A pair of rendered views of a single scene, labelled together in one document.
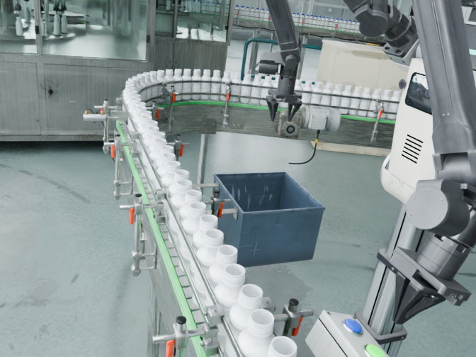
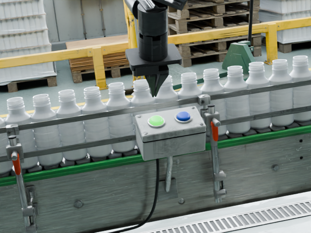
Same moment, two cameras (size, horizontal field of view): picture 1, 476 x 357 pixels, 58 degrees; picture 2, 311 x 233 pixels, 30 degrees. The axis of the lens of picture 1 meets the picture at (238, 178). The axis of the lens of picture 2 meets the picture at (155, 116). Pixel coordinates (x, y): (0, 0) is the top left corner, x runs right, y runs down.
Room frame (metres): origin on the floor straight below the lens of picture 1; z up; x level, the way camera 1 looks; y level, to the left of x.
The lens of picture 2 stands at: (0.78, -1.41, 1.48)
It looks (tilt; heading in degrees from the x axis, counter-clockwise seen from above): 17 degrees down; 103
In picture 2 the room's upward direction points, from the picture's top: 6 degrees counter-clockwise
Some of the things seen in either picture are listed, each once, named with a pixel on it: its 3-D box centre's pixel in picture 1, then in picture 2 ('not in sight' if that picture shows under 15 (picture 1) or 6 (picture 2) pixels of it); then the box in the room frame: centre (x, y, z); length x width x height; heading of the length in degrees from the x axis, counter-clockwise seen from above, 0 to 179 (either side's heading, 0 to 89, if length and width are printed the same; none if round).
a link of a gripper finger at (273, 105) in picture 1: (278, 108); not in sight; (1.43, -0.10, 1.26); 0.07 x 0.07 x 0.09; 22
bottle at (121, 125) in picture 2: not in sight; (120, 117); (0.40, -0.11, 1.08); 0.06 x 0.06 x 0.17
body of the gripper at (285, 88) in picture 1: (285, 87); not in sight; (1.44, -0.12, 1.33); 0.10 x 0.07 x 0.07; 112
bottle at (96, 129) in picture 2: not in sight; (96, 121); (0.35, -0.14, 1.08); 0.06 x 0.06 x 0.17
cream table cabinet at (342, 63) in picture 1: (363, 98); not in sight; (5.18, -1.35, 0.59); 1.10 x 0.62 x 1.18; 96
